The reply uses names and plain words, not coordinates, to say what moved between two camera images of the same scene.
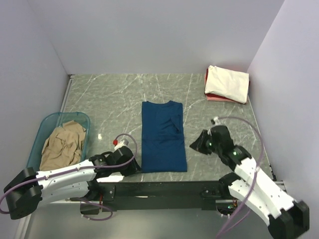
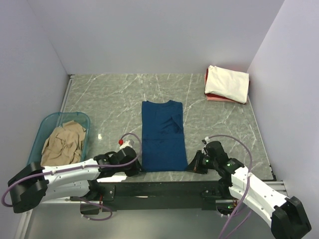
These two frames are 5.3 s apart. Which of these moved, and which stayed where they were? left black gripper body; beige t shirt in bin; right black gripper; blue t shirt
Moved: right black gripper
Stayed: left black gripper body; beige t shirt in bin; blue t shirt
